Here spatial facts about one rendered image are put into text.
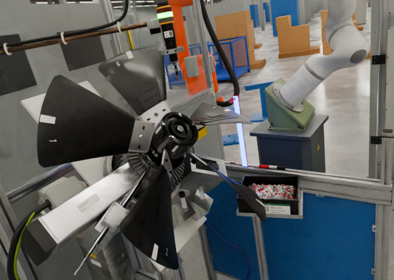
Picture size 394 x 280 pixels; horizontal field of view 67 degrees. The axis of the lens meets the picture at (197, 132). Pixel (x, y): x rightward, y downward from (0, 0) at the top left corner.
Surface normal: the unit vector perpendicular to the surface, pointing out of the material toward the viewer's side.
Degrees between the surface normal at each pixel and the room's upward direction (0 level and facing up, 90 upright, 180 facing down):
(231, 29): 90
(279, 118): 90
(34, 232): 50
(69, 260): 90
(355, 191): 90
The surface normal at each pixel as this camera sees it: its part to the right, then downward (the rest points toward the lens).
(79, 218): 0.51, -0.56
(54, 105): 0.51, -0.09
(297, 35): -0.33, 0.38
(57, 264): 0.82, 0.05
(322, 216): -0.55, 0.37
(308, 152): 0.14, 0.32
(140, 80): -0.07, -0.34
